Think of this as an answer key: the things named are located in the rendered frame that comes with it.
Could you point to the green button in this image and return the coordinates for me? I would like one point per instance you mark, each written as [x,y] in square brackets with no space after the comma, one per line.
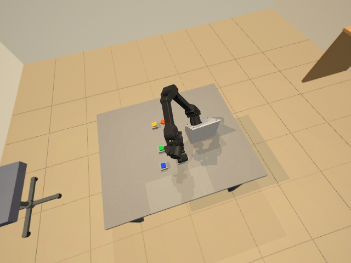
[161,149]

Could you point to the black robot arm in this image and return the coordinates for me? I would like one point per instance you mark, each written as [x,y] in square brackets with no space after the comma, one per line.
[173,148]

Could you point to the blue button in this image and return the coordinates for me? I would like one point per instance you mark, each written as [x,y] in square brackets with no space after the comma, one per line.
[163,166]

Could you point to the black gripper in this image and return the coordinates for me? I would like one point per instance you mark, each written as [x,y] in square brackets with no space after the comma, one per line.
[183,157]

